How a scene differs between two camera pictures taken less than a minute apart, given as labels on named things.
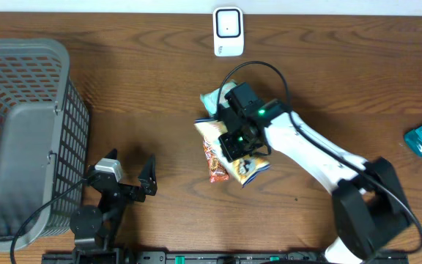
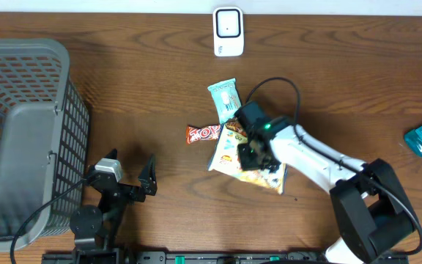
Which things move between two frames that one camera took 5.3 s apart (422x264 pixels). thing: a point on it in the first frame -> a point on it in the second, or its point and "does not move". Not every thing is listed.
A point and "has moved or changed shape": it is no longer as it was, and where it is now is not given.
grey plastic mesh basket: [33, 143] does not move
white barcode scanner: [228, 31] does not move
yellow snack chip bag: [245, 169] -> [225, 158]
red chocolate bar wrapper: [216, 170] -> [211, 133]
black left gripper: [147, 182] does not move
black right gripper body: [239, 144] -> [250, 160]
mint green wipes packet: [209, 98] has moved or changed shape
